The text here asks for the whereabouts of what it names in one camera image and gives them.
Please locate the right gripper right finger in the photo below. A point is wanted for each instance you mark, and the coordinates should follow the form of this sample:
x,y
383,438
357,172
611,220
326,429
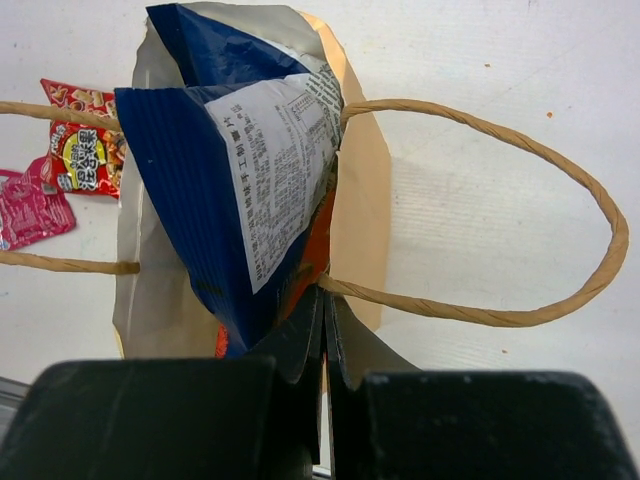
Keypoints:
x,y
354,353

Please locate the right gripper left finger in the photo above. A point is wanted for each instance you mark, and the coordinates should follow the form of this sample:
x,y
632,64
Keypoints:
x,y
295,352

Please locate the orange snack packet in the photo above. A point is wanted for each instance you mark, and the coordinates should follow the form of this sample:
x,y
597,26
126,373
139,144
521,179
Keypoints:
x,y
248,308

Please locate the brown paper bag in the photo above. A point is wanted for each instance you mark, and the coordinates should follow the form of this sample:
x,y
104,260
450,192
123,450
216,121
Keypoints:
x,y
156,314

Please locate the blue Burts chips bag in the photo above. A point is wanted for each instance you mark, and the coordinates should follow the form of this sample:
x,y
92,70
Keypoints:
x,y
213,107

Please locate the red mixed nuts packet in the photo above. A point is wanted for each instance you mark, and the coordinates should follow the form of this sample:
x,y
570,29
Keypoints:
x,y
83,159

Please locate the pink candy packet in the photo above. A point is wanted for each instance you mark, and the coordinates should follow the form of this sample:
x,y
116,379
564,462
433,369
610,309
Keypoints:
x,y
31,209

